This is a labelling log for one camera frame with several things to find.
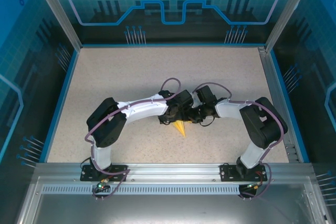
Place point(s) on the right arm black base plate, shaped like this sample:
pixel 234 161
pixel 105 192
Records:
pixel 227 172

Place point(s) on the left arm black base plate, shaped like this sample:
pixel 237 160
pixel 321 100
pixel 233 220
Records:
pixel 88 175

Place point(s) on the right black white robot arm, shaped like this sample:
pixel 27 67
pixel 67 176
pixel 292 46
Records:
pixel 262 127

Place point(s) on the right aluminium frame post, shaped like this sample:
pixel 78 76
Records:
pixel 284 11

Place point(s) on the aluminium base beam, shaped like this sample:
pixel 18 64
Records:
pixel 173 171

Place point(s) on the left aluminium frame post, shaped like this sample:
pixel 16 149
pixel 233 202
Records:
pixel 60 11

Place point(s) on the aluminium frame post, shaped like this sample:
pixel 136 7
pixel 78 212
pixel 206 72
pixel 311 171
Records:
pixel 60 11
pixel 284 11

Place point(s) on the aluminium side rail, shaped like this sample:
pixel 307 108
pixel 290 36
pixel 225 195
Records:
pixel 271 77

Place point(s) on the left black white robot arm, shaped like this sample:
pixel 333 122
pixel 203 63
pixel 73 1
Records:
pixel 107 127

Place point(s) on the yellow paper sheet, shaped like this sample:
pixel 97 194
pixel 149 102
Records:
pixel 181 128

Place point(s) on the metal tray panel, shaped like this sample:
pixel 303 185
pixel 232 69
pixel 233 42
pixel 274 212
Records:
pixel 168 211

